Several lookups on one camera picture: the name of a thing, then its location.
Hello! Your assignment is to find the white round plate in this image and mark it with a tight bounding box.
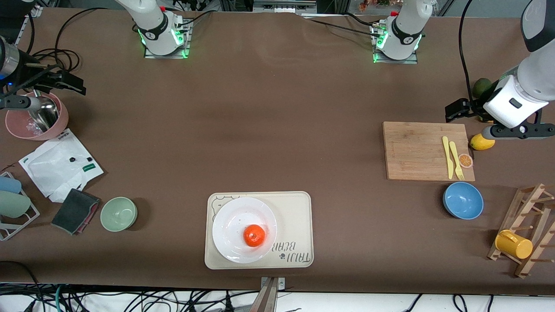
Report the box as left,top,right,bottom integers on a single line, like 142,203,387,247
212,197,278,264

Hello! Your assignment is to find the orange fruit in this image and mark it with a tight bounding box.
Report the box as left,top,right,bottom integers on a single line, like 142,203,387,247
243,224,266,247

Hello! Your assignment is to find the green avocado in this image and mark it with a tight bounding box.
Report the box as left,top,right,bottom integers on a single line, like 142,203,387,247
472,78,495,98

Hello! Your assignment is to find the yellow plastic fork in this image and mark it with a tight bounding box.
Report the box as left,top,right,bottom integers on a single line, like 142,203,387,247
449,141,465,181

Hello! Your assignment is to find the yellow plastic knife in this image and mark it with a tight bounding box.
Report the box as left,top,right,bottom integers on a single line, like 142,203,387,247
442,136,454,179

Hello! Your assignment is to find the pink bowl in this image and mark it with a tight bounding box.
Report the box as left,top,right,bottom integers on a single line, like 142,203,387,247
5,92,69,141

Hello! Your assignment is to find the bamboo cutting board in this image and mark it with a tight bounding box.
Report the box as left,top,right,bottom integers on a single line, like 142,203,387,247
382,122,476,182

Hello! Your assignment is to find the white plastic bag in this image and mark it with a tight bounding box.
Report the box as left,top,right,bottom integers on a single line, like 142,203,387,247
18,129,104,203

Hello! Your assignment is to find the blue bowl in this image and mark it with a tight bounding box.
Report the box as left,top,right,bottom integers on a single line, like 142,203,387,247
443,182,484,220

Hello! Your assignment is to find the pale blue cup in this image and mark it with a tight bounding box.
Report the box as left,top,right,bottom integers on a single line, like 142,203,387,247
0,175,22,194

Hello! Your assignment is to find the wooden peg rack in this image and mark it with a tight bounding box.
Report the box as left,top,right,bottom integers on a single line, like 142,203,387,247
488,183,555,279

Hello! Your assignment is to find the dark grey folded cloth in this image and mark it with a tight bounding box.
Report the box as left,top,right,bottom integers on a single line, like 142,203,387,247
51,188,100,235

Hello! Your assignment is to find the pale green cup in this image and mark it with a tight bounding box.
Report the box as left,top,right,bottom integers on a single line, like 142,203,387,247
0,191,32,218

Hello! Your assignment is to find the pale green bowl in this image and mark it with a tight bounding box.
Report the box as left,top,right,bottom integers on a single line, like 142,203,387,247
100,197,138,232

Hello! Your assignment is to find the yellow cup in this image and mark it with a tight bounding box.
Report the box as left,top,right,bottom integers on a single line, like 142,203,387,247
495,230,533,260

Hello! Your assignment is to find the cream tray with bear print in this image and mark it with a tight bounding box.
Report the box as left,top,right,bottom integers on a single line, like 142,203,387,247
205,191,314,270

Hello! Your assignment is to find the black coiled cable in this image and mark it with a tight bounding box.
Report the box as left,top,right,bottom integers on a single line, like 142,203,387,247
12,6,109,91

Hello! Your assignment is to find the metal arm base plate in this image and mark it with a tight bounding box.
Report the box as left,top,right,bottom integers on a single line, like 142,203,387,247
372,24,419,65
144,19,192,59

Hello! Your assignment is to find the white wire cup rack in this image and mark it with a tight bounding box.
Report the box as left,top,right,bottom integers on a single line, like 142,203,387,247
0,172,40,241

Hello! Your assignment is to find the black arm base cable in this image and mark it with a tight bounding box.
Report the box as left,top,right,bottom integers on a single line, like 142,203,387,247
173,10,213,31
304,15,382,35

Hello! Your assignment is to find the aluminium background frame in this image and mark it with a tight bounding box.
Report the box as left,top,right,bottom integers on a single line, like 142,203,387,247
219,0,347,13

